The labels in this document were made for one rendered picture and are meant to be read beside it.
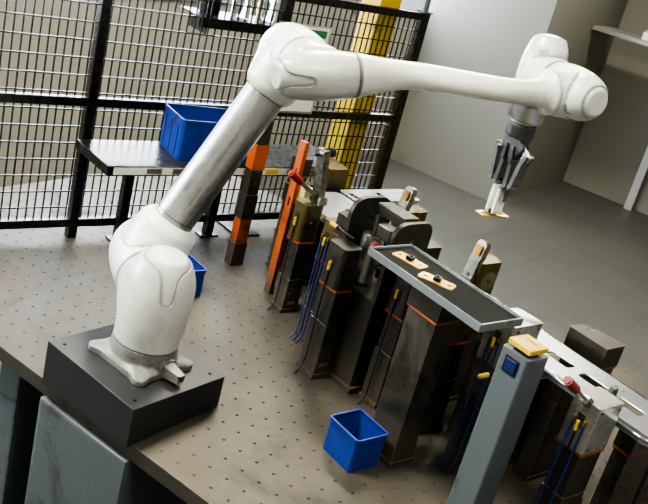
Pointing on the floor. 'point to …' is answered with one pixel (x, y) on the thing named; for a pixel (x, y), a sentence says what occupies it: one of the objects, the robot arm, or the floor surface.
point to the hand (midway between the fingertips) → (497, 198)
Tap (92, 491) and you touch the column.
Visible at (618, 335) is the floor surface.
